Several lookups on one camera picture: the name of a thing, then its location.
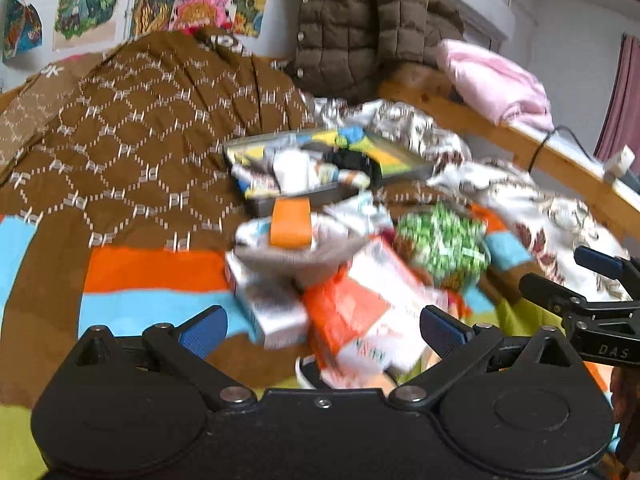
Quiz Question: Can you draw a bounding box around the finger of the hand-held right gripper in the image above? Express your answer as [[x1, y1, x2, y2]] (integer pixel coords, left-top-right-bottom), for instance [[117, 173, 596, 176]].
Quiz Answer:
[[574, 246, 640, 281], [520, 272, 640, 320]]

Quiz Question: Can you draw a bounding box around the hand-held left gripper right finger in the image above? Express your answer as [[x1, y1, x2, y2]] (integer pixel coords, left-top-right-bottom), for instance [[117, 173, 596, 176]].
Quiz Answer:
[[389, 305, 583, 413]]

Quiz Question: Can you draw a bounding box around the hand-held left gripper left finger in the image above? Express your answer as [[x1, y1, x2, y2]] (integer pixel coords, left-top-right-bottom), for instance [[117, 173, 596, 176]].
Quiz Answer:
[[65, 305, 257, 413]]

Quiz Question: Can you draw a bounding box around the grey brown sock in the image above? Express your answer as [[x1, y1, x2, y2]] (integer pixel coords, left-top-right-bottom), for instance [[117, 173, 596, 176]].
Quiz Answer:
[[235, 215, 372, 274]]

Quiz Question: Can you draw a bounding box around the orange cloth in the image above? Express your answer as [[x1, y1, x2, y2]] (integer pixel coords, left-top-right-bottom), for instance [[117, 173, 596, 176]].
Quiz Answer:
[[270, 199, 312, 249]]

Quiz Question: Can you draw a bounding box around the white printed sock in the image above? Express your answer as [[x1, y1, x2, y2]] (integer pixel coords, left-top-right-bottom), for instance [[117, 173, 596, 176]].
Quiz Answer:
[[232, 162, 281, 199]]

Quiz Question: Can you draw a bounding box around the grey metal tray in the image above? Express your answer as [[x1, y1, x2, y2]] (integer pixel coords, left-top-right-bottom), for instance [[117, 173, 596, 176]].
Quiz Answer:
[[222, 127, 436, 217]]

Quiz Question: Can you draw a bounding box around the black printed sock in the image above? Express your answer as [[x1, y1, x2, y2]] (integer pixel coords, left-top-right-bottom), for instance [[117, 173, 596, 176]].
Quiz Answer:
[[330, 149, 383, 176]]

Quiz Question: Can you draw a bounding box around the person's right forearm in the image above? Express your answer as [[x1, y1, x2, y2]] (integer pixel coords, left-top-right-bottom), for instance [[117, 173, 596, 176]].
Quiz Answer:
[[609, 364, 640, 472]]

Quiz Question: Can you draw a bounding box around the white cardboard box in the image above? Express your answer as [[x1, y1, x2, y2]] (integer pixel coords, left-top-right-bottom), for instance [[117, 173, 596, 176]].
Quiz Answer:
[[225, 252, 312, 349]]

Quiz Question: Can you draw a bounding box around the colourful striped blanket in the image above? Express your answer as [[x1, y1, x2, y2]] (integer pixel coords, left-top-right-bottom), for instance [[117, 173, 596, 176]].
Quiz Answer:
[[0, 200, 621, 480]]

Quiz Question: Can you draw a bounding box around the green white speckled bag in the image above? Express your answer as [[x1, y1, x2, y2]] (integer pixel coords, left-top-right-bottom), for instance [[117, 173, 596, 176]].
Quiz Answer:
[[395, 204, 489, 292]]

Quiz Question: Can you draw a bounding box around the orange white plastic bag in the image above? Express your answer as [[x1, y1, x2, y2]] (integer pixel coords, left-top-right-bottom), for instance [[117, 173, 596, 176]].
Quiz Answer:
[[302, 237, 449, 392]]

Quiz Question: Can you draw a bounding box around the floral satin quilt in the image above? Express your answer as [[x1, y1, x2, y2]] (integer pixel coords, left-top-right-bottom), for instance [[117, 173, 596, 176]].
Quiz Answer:
[[300, 97, 632, 302]]

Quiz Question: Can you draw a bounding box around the small white box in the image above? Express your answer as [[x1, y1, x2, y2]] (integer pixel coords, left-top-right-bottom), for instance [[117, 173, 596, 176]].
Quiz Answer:
[[602, 145, 637, 182]]

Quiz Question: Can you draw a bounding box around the maroon curtain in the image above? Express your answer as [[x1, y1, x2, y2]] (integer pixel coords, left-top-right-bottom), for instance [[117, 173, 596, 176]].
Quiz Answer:
[[595, 35, 640, 162]]

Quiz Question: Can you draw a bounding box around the pink blanket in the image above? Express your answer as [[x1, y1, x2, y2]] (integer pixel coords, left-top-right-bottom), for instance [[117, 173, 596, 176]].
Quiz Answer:
[[436, 39, 557, 132]]

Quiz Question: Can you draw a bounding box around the brown patterned quilt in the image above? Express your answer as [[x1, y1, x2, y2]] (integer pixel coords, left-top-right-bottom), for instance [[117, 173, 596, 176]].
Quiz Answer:
[[0, 27, 322, 252]]

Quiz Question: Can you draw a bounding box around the white air conditioner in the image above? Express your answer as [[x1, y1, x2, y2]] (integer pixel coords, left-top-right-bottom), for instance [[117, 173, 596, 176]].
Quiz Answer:
[[437, 0, 517, 52]]

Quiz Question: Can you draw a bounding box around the brown puffer jacket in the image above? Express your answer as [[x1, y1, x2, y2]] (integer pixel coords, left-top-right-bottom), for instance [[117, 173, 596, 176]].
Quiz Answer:
[[292, 0, 467, 107]]

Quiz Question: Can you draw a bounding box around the pink cartoon girl poster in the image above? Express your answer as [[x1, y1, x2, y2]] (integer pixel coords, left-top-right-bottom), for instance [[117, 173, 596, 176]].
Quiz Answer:
[[170, 0, 237, 34]]

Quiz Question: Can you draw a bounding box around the blond cartoon child poster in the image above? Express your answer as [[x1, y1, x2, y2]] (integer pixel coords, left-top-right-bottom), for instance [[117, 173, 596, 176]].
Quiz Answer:
[[52, 0, 126, 52]]

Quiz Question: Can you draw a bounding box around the crumpled colourful poster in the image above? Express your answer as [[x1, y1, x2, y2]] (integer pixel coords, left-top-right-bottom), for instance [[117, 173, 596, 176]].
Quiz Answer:
[[0, 0, 44, 64]]

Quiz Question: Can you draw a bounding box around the black cable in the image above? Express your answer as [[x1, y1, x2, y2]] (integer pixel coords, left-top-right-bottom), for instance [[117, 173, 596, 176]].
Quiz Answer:
[[527, 126, 602, 172]]

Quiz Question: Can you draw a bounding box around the wooden bed frame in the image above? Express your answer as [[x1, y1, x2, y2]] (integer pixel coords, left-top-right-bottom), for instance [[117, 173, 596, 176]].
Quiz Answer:
[[375, 62, 640, 217]]

